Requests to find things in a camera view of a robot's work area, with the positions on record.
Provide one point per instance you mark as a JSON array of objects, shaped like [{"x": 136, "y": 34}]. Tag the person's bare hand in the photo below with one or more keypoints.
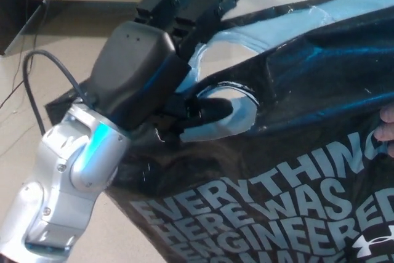
[{"x": 388, "y": 115}]

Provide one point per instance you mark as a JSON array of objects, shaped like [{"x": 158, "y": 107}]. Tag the black plastic bag white text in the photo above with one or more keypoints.
[{"x": 277, "y": 90}]

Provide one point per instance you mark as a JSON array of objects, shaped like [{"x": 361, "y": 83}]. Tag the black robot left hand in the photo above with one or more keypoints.
[{"x": 132, "y": 69}]

